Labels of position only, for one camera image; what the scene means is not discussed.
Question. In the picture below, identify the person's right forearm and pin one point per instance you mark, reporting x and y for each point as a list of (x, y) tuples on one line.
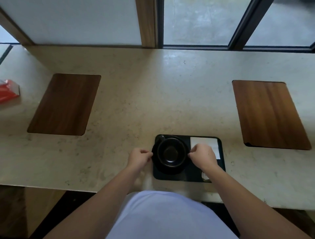
[(248, 209)]

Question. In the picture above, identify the person's left hand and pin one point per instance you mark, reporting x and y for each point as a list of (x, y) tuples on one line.
[(137, 158)]

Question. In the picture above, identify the person's left forearm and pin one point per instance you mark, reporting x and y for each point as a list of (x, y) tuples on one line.
[(96, 206)]

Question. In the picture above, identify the black window frame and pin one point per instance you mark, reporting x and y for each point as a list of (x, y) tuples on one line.
[(248, 24)]

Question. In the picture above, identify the black saucer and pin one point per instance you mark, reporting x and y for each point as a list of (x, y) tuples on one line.
[(169, 170)]

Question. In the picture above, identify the grey sachet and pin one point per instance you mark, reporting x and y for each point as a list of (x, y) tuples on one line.
[(205, 176)]

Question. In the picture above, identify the person's right hand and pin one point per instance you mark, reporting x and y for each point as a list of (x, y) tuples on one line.
[(203, 156)]

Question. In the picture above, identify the black cup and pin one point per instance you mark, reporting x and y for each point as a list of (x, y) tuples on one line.
[(171, 152)]

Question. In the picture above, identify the dark green tray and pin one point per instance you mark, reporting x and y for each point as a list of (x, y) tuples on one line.
[(192, 176)]

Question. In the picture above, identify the white paper napkin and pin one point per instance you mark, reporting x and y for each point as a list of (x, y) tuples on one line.
[(209, 141)]

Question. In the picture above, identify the person's white shirt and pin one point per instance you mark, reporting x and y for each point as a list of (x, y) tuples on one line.
[(169, 216)]

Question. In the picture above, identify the brown wooden placemat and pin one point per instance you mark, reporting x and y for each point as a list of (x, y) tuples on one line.
[(269, 113), (65, 104)]

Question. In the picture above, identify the red tissue packet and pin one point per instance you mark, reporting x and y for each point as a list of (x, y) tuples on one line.
[(7, 91)]

